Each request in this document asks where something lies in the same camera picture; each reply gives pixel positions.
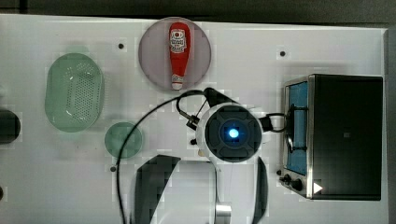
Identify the peeled toy banana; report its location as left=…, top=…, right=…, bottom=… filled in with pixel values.
left=198, top=149, right=205, bottom=157

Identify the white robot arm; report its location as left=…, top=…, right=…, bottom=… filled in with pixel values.
left=128, top=104, right=268, bottom=224

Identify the green mug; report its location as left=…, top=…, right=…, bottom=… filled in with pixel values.
left=105, top=122, right=144, bottom=159

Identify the grey round plate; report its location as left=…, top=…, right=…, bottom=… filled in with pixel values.
left=138, top=17, right=211, bottom=91

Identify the red ketchup bottle toy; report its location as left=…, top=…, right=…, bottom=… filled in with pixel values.
left=168, top=21, right=191, bottom=90

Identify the green colander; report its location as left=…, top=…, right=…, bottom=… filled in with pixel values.
left=45, top=52, right=105, bottom=133

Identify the black toaster oven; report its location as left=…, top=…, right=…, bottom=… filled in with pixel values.
left=277, top=74, right=384, bottom=201

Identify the black utensil cup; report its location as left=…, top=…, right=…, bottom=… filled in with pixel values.
left=0, top=109, right=21, bottom=145

